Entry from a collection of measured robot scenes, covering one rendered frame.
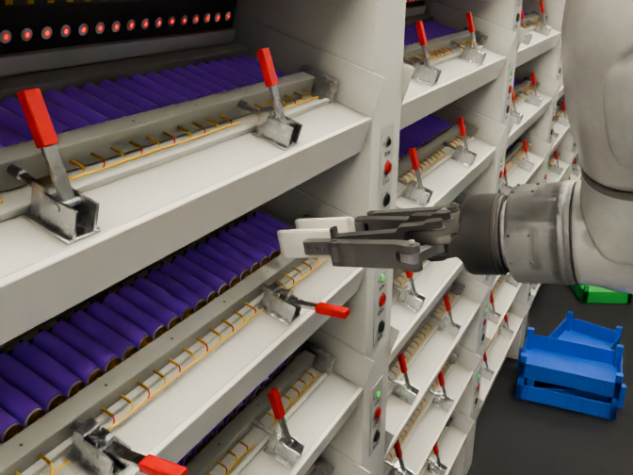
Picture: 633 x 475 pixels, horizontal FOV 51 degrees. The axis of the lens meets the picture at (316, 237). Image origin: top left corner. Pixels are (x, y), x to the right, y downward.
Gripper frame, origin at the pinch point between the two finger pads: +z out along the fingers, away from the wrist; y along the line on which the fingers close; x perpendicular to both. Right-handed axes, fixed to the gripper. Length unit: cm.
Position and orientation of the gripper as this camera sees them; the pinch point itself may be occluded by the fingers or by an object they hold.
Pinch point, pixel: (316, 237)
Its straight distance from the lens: 69.8
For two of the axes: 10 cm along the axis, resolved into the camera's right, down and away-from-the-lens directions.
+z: -8.7, 0.2, 5.0
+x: 1.8, 9.4, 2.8
